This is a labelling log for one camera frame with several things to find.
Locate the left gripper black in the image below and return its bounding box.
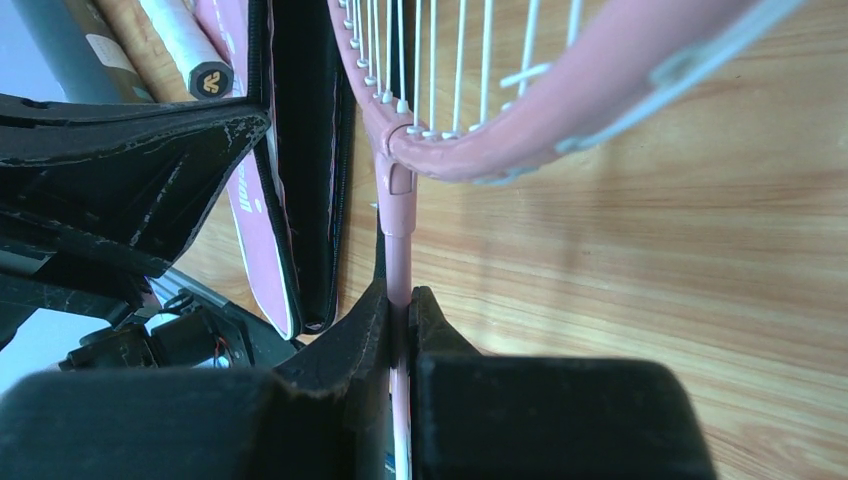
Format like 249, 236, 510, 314
1, 95, 299, 371

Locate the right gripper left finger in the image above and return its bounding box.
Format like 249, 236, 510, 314
1, 280, 390, 479

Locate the pink racket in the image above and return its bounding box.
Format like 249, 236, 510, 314
328, 1, 798, 479
139, 0, 234, 100

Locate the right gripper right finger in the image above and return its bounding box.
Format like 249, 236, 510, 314
409, 287, 717, 479

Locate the pink racket bag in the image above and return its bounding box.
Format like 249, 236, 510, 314
195, 1, 355, 339

